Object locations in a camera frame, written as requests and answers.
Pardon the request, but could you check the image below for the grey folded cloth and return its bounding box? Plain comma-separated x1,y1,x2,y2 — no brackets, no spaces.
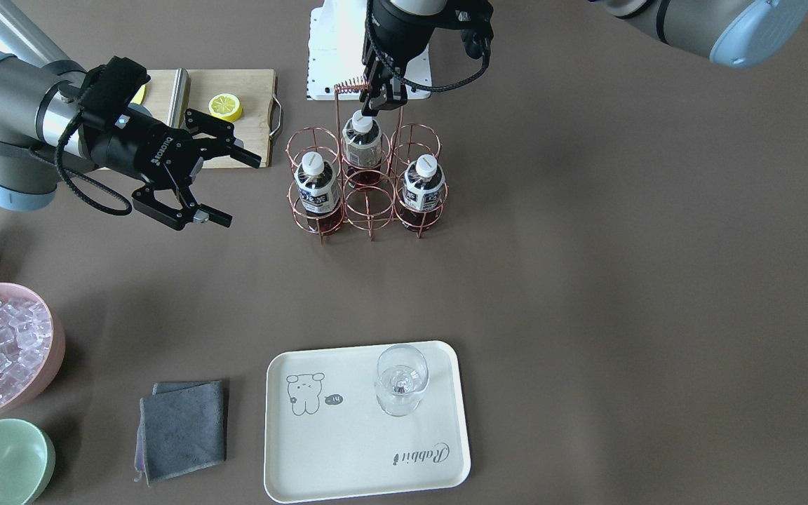
134,380,227,486

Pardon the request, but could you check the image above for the green bowl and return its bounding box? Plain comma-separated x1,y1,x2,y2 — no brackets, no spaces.
0,419,57,504

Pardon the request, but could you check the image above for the wooden cutting board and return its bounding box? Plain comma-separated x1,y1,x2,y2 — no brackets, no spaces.
142,68,281,168

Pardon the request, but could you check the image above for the white rabbit tray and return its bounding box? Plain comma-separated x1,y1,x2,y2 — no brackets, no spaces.
264,341,472,503

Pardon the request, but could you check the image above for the copper wire bottle basket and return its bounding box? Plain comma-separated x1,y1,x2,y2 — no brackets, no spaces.
285,109,449,242

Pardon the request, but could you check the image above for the half lemon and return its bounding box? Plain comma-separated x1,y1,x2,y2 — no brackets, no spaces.
208,93,243,123

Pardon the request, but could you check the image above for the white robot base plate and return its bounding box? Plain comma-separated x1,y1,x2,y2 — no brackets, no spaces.
304,6,433,102

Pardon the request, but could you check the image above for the steel muddler black tip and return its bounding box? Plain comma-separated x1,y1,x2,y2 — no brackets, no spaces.
166,68,190,128

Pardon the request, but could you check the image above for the tea bottle front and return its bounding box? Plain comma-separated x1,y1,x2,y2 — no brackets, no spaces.
294,151,342,236

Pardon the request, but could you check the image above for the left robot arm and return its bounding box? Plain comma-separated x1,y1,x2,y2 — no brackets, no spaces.
359,1,808,117

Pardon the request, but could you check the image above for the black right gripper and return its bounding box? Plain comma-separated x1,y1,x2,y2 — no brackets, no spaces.
78,55,261,230

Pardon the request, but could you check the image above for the clear wine glass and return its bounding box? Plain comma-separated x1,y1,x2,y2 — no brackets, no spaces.
375,343,430,417

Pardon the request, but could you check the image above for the tea bottle under handle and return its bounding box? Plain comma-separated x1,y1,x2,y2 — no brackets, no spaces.
343,111,384,189

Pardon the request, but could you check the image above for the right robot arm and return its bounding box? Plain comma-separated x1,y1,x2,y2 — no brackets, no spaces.
0,1,261,230

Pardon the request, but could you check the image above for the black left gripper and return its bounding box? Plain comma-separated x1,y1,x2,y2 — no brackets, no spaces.
361,1,494,117

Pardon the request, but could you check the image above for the pink bowl with ice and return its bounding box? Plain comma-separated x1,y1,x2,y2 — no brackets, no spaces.
0,283,65,415

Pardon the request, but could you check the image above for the tea bottle middle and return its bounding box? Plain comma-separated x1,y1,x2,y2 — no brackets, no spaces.
398,154,446,232

